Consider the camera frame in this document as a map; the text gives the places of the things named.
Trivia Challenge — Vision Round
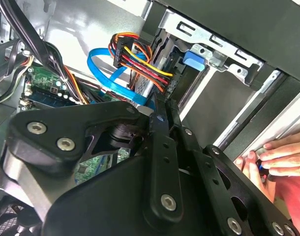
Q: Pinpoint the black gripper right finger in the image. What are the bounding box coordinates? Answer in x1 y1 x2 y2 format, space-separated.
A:
167 99 300 236

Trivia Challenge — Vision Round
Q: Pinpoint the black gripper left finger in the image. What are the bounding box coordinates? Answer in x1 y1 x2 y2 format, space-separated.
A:
0 91 184 223

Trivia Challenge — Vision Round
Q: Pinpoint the hard disk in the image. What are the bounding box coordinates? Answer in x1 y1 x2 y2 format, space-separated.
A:
137 41 207 104

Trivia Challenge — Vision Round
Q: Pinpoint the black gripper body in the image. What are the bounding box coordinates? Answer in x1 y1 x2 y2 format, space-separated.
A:
40 153 224 236

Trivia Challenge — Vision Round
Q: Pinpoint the round black tool blue ring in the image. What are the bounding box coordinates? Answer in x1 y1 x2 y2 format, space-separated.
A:
255 159 276 182

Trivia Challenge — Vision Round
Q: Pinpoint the multicoloured power wire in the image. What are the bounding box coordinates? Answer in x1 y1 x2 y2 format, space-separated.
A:
108 31 174 94

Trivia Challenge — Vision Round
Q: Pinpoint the blue data wire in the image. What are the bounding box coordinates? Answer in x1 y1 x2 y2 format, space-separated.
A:
87 48 150 105

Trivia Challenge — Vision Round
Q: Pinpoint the person's left hand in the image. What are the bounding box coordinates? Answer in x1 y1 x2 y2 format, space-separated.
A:
234 150 276 204

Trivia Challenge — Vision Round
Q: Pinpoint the person's right hand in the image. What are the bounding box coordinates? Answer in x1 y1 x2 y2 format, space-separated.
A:
259 129 300 178

